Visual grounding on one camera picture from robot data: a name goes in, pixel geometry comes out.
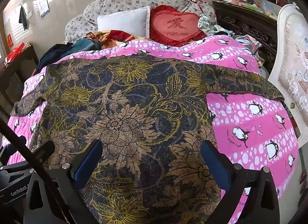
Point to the red heart cushion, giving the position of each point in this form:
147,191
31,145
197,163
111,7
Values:
171,27

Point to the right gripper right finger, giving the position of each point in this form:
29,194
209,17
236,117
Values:
261,205

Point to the white upholstered chair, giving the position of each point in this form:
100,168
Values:
289,73

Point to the floral padded headboard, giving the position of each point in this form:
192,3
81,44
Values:
87,20

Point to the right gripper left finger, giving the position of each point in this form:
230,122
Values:
53,195

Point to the light blue patterned clothes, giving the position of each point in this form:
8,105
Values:
211,29

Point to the white square pillow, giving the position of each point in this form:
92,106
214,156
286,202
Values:
135,22

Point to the dark side table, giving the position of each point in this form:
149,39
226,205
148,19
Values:
14,68

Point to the dark cloth hanging on wall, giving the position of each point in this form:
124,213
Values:
23,18

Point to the pink penguin blanket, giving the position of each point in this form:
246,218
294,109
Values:
250,129

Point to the wall calendar poster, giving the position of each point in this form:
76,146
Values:
43,7

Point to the dark blue teal clothes pile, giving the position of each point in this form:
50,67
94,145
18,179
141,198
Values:
59,51

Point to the red yellow blanket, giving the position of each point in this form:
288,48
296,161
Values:
111,38

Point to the dark floral patterned garment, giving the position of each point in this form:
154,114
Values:
151,116

